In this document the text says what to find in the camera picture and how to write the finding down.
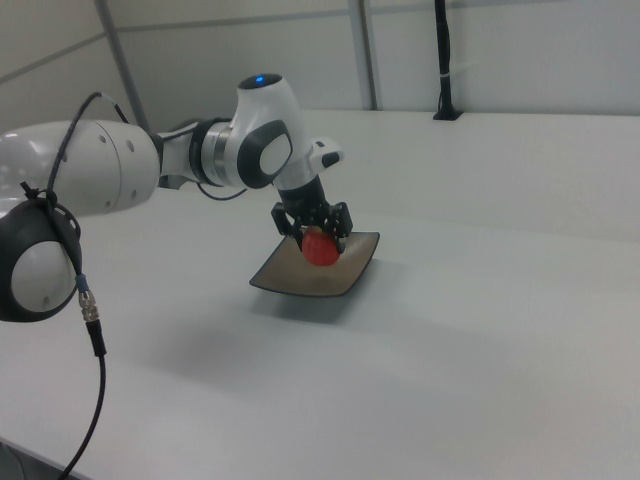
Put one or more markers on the square brown ceramic plate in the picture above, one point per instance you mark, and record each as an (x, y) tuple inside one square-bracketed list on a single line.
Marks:
[(300, 277)]

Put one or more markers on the grey metal frame post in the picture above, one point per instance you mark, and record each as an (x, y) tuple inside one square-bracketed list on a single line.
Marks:
[(122, 65), (369, 55)]

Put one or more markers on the red apple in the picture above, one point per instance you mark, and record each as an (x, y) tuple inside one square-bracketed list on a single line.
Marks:
[(321, 249)]

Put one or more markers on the black pole with base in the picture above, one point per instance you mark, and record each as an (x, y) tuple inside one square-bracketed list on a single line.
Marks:
[(444, 60)]

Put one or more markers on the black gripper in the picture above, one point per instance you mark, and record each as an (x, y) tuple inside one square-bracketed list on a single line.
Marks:
[(305, 197)]

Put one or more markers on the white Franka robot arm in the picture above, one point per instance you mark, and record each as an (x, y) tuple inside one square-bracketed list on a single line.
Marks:
[(120, 165)]

